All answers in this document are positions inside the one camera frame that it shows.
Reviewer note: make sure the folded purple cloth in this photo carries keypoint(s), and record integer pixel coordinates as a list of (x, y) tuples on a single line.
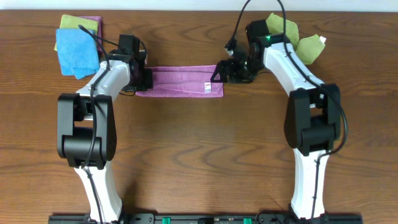
[(99, 31)]

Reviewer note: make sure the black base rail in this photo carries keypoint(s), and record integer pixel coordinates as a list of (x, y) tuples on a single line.
[(264, 218)]

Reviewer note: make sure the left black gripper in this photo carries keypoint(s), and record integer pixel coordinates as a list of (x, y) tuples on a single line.
[(148, 79)]

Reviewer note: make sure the crumpled green microfiber cloth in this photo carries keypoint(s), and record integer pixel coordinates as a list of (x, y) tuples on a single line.
[(307, 49)]

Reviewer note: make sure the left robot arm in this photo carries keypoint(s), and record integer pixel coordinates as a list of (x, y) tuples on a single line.
[(86, 129)]

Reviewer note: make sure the folded blue cloth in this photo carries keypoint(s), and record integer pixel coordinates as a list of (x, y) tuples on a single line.
[(77, 53)]

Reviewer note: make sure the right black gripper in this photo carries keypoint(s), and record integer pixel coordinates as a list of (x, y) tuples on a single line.
[(226, 72)]

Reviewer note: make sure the purple microfiber cloth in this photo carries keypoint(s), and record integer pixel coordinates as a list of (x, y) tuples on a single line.
[(183, 82)]

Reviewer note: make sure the folded green cloth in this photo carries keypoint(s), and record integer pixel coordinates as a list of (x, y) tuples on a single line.
[(77, 23)]

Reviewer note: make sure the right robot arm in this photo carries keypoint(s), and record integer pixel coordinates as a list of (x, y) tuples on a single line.
[(312, 119)]

